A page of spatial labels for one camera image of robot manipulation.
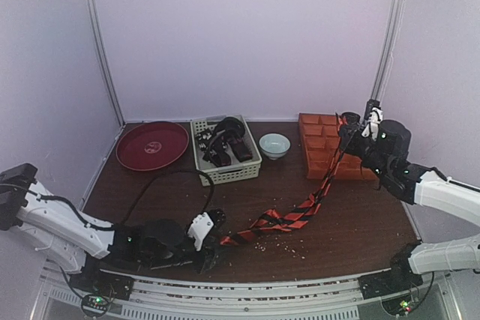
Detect red navy striped tie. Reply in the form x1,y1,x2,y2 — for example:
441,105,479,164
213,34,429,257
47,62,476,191
219,112,350,248

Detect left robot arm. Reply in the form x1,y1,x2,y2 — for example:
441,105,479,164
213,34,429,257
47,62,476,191
1,163,226,293

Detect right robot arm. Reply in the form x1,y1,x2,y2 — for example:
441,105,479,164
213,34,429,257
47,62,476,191
338,113,479,292

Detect dark ties in basket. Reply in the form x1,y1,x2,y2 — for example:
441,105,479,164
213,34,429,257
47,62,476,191
195,117,254,167

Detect rolled dark tie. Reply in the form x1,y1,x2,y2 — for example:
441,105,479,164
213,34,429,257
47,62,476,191
341,112,361,125

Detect orange compartment organizer box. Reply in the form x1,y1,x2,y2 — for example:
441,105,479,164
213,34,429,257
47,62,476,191
298,113,377,181

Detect red round tray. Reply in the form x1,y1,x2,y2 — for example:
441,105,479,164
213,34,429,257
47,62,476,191
115,121,190,172

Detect beige plastic basket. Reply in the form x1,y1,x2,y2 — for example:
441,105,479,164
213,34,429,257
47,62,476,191
190,115,262,184

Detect pale blue ceramic bowl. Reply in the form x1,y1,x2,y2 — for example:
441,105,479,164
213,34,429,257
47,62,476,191
259,133,291,160

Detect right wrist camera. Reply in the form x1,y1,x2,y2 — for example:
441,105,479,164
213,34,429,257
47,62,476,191
361,99,383,141

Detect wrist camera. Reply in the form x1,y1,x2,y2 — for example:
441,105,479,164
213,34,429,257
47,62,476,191
187,212,214,252
361,99,383,141

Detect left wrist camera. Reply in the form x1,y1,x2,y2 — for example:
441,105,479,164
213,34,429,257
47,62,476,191
187,212,214,252

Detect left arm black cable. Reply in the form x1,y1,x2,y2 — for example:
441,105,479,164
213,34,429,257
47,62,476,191
121,169,215,226

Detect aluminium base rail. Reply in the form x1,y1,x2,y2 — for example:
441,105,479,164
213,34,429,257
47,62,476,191
37,259,462,320

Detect right aluminium frame post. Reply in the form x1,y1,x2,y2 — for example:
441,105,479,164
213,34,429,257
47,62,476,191
370,0,405,102

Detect aluminium frame post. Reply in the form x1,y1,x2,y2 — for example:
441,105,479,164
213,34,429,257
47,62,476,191
85,0,126,127
370,0,405,102

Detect left aluminium frame post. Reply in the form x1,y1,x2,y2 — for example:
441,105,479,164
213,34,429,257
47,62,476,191
85,0,126,127

